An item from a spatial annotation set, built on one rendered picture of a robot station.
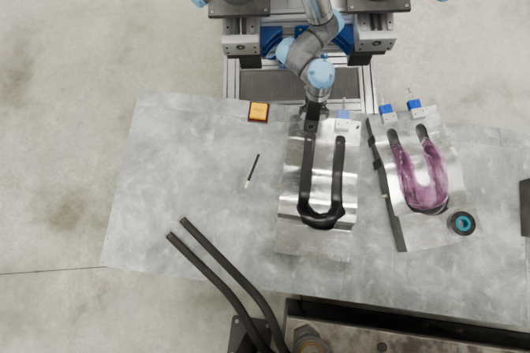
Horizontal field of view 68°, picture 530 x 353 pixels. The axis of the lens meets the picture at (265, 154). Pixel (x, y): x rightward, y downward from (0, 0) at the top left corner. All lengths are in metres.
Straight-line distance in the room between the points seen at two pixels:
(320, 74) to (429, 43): 1.71
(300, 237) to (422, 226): 0.41
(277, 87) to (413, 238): 1.20
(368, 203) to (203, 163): 0.64
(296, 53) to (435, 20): 1.80
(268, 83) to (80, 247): 1.42
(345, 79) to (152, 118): 1.14
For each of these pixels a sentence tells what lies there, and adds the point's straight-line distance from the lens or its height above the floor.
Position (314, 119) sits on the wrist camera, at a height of 1.05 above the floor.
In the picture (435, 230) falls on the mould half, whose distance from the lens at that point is 1.45.
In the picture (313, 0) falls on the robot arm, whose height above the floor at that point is 1.34.
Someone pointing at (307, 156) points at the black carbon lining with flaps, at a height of 0.88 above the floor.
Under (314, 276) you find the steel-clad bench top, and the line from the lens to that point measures 1.47.
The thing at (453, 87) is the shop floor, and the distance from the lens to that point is 2.69.
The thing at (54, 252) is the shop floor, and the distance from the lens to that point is 2.61.
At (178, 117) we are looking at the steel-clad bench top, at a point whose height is 0.80.
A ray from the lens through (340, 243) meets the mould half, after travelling 1.42.
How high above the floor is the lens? 2.27
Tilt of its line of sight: 75 degrees down
